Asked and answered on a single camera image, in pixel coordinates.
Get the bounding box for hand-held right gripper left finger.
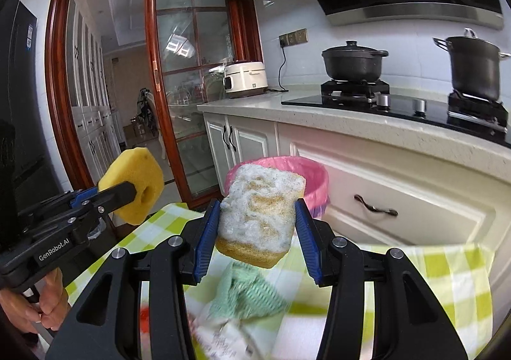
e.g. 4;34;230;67
47;199;222;360

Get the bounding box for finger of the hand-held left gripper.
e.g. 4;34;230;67
20;186;99;226
60;181;137;246

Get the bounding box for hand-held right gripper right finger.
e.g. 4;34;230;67
293;197;468;360

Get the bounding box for yellow round sponge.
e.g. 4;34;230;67
98;147;165;225

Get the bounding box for worn scouring sponge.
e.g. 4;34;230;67
215;162;307;269

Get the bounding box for bin with pink bag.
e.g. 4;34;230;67
224;156;330;219

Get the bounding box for person's left hand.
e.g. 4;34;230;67
0;267;69;334

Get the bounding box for green knitted cloth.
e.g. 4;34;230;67
208;260;289;321

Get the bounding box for white hallway cupboards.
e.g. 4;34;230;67
66;0;125;185

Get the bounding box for dark stroller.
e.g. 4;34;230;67
136;88;161;138

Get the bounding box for crumpled printed paper wrapper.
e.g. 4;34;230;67
187;312;276;360

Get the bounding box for black refrigerator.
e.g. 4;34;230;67
0;0;65;225

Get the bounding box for green checked tablecloth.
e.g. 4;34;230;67
64;202;496;360

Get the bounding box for glass sliding door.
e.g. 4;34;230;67
144;0;241;210

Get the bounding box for black glass gas hob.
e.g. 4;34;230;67
281;80;511;138

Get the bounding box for white rice cooker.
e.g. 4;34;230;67
223;61;269;99

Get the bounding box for black lidded casserole pot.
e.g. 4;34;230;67
322;40;389;82

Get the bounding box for tall black stockpot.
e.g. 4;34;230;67
433;28;511;102

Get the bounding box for dark drawer handle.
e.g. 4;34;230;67
353;194;399;218

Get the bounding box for red wooden door frame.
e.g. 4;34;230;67
45;0;265;203

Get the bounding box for black power cable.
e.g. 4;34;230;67
264;44;290;94

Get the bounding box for gold wall socket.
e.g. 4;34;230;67
278;28;309;47

